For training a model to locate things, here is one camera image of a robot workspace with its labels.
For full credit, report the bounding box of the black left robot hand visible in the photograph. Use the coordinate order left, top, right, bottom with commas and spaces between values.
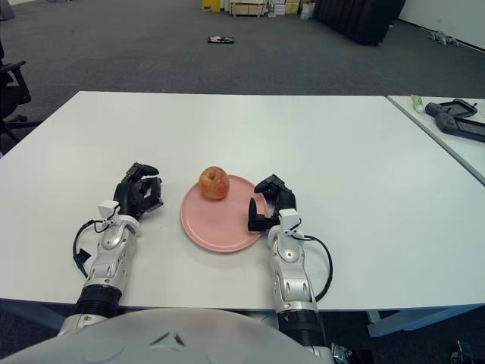
112, 162, 165, 223

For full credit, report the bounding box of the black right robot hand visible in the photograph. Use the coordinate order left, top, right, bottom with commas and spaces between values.
247, 174, 297, 233

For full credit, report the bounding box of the red yellow apple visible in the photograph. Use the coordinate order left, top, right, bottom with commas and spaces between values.
199, 165, 231, 200

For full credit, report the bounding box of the pink round plate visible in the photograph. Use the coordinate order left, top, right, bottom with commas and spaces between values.
180, 174, 267, 253

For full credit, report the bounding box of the grey robot torso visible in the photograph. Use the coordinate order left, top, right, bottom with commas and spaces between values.
0, 307, 331, 364

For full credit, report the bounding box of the black office chair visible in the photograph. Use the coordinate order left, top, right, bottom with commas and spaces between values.
0, 37, 41, 155

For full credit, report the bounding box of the black handheld controller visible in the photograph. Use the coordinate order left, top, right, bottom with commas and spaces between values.
434, 112, 485, 143

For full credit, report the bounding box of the wooden pallet crate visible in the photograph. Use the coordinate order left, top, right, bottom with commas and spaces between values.
229, 0, 270, 18

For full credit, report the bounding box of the black partition cabinet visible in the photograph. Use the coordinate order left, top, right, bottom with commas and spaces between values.
312, 0, 407, 47

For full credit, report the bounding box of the small grey robot dog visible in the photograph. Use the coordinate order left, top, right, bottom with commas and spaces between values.
430, 30, 462, 48

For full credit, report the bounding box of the black caster wheel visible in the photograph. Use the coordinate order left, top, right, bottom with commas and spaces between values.
451, 340, 467, 364

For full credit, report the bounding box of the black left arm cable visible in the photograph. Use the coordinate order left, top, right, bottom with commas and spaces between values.
72, 221, 108, 282

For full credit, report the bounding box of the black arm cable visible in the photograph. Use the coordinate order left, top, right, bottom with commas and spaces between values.
72, 221, 108, 282
299, 234, 334, 303

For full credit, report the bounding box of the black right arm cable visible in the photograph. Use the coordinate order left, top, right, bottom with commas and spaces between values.
299, 234, 334, 303

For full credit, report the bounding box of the black controller with frame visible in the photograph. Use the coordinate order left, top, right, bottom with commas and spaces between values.
424, 98, 479, 118

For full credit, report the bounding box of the blue grey table frame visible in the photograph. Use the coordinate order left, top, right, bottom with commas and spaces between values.
365, 309, 485, 339

